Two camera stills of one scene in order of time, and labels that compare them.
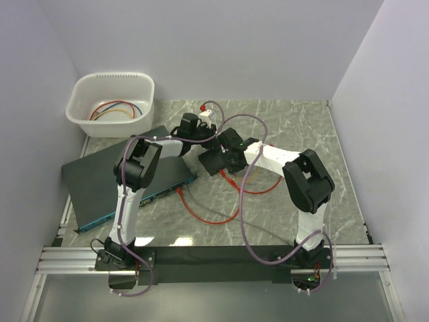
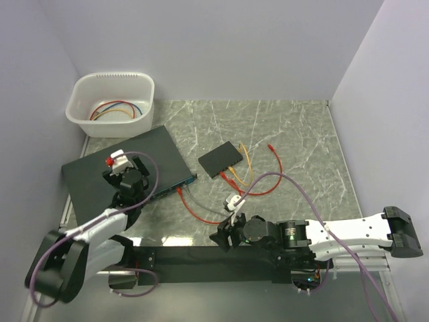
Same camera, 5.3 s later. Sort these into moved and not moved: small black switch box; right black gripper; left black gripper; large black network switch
Moved: right black gripper; left black gripper
Not moved: small black switch box; large black network switch
